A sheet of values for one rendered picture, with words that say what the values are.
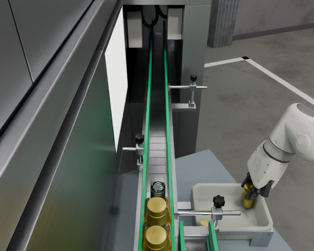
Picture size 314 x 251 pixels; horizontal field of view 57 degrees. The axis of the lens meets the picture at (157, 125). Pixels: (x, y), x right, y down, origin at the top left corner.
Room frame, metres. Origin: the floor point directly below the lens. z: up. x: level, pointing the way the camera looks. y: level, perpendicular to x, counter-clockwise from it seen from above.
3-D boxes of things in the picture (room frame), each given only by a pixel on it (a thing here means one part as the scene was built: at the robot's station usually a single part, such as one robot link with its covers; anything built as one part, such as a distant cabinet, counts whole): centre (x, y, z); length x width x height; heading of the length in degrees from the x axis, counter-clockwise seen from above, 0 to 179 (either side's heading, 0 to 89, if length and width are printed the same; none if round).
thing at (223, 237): (0.57, -0.20, 0.79); 0.27 x 0.17 x 0.08; 90
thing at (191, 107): (1.09, -0.13, 0.90); 0.17 x 0.05 x 0.23; 90
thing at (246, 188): (0.56, -0.27, 0.91); 0.04 x 0.04 x 0.04
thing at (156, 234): (0.26, 0.00, 1.14); 0.04 x 0.04 x 0.04
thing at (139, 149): (0.69, 0.07, 0.94); 0.07 x 0.04 x 0.13; 90
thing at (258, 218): (0.57, -0.23, 0.80); 0.22 x 0.17 x 0.09; 90
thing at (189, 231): (0.45, -0.11, 0.85); 0.09 x 0.04 x 0.07; 90
